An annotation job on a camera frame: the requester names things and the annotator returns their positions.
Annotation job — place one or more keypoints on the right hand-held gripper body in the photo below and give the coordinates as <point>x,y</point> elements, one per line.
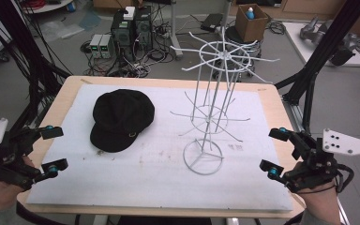
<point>317,165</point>

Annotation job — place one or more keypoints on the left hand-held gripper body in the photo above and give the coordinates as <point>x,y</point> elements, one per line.
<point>9,156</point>

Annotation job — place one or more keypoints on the black cap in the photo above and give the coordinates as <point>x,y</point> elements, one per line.
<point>122,118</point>

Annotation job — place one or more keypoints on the person's right hand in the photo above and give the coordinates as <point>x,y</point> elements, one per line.
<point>320,201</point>

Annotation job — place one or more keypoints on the white foam mat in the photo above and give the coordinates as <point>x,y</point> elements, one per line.
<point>137,181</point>

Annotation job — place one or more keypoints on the white platform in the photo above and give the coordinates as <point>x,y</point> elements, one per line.
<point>296,40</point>

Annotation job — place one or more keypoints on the grey power supply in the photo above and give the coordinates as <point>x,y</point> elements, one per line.
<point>95,46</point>
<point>107,46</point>

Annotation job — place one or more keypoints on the clear plastic sheet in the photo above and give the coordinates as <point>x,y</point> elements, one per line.
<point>65,28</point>

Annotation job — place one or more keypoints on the cardboard box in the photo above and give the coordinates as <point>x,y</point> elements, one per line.
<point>250,29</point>

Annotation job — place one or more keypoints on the black round stool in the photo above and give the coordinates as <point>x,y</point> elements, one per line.
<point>231,34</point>

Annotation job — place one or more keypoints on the black computer tower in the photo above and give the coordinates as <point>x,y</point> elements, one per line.
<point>122,34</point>
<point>143,29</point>

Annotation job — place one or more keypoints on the blue bottle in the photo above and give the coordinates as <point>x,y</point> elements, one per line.
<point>250,13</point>

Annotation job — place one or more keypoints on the white round table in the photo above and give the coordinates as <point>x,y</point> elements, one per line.
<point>48,5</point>

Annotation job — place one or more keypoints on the flat black box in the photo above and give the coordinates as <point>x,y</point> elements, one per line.
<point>211,22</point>

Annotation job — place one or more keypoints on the white box device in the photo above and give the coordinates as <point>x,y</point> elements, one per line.
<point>129,13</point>

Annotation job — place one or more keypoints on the grey metal stand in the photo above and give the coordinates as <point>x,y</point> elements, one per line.
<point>175,31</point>

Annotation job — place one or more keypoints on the black metal frame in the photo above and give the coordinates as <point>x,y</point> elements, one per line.
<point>28,56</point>
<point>322,53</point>

